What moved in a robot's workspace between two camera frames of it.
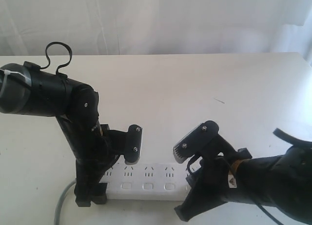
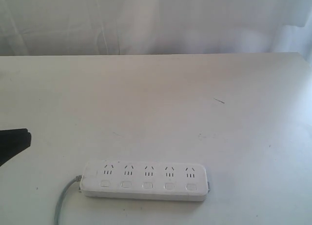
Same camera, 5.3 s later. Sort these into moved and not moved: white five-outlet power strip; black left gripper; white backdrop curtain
Moved: black left gripper
Not moved: white backdrop curtain; white five-outlet power strip
